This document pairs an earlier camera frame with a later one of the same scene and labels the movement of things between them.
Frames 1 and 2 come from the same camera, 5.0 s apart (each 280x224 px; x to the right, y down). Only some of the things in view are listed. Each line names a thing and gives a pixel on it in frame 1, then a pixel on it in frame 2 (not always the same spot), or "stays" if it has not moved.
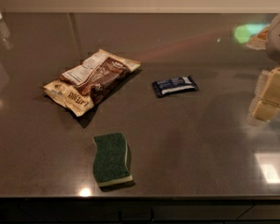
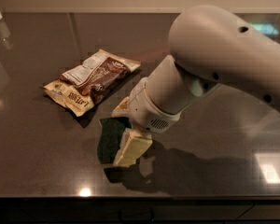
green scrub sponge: [110, 165] to [110, 137]
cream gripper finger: [273, 85] to [133, 147]
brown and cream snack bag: [79, 87] stays
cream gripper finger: [261, 112] to [121, 110]
